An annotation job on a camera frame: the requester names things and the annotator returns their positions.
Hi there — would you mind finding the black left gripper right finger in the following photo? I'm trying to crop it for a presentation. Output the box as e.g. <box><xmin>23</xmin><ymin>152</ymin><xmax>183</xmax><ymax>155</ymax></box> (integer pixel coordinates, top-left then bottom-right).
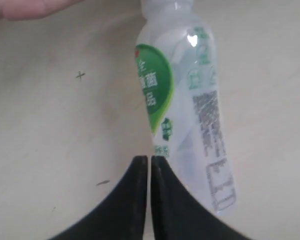
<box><xmin>151</xmin><ymin>156</ymin><xmax>246</xmax><ymax>240</ymax></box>

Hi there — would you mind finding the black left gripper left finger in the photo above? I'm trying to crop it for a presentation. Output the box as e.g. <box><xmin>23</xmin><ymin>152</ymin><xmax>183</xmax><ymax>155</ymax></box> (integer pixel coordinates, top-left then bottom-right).
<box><xmin>52</xmin><ymin>156</ymin><xmax>148</xmax><ymax>240</ymax></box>

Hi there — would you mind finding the white green-label drink bottle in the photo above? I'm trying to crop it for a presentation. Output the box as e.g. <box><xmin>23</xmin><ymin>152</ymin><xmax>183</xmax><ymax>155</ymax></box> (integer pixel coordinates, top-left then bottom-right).
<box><xmin>135</xmin><ymin>0</ymin><xmax>237</xmax><ymax>213</ymax></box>

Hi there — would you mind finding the person's open bare hand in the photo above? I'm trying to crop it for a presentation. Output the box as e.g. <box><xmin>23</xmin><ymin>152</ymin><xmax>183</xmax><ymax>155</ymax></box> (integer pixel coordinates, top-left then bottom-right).
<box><xmin>0</xmin><ymin>0</ymin><xmax>80</xmax><ymax>21</ymax></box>

